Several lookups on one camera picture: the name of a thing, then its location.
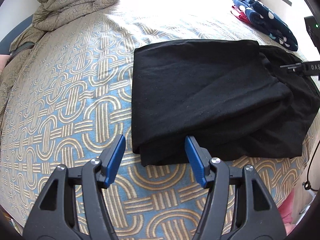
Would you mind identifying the black pants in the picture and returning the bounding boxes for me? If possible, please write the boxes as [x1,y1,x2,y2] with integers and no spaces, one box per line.
[131,40,319,166]

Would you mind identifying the navy polka dot garment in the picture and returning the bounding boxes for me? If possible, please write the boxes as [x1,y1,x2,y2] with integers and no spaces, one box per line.
[233,0,298,52]

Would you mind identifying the pink red folded garment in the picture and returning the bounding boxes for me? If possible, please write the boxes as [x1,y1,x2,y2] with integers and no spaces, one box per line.
[231,5,251,24]

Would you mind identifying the red pants of person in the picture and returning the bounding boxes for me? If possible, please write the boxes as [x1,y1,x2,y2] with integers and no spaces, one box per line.
[278,190,296,235]

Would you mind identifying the patterned pillow under duvet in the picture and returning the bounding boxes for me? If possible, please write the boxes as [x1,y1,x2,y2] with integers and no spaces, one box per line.
[9,25,46,55]

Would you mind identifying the pink pillow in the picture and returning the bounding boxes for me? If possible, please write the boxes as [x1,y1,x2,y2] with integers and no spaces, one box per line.
[0,55,10,72]

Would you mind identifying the dark blue headboard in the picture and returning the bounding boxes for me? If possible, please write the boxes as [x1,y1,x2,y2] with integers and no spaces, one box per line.
[0,15,33,55]

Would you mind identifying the black camera box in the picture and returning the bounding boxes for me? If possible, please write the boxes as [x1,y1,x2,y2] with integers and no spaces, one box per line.
[304,16,320,53]

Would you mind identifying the grey wall switch plate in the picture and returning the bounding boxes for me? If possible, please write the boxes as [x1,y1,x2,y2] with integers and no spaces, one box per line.
[281,0,292,6]

